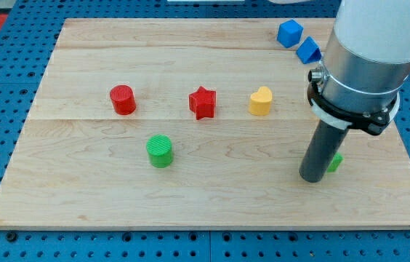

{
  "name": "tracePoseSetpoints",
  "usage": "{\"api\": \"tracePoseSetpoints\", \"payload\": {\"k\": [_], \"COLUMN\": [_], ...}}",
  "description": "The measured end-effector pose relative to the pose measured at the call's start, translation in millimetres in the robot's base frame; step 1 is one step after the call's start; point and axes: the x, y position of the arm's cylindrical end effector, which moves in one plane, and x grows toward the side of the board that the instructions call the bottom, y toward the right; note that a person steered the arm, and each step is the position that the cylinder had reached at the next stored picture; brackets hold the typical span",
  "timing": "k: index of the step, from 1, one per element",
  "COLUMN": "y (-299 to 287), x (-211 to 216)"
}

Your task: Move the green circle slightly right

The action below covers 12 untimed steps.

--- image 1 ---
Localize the green cylinder block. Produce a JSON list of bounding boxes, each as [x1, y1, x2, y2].
[[146, 134, 173, 168]]

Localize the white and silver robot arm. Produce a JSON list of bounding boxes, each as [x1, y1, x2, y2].
[[307, 0, 410, 135]]

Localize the red star block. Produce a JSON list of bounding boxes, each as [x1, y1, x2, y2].
[[188, 86, 217, 120]]

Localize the yellow heart block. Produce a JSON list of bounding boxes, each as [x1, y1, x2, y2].
[[248, 86, 273, 116]]

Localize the wooden board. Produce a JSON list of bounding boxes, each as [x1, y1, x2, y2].
[[0, 18, 410, 231]]

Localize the red cylinder block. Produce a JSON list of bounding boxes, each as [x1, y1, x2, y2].
[[110, 84, 137, 115]]

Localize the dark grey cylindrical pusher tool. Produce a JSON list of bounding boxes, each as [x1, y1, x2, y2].
[[299, 120, 348, 183]]

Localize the blue cube block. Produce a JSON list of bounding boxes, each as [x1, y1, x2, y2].
[[276, 20, 304, 48]]

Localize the blue triangular block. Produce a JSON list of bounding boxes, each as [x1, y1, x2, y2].
[[296, 36, 322, 64]]

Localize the small green block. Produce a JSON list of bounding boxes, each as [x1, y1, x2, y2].
[[326, 152, 344, 172]]

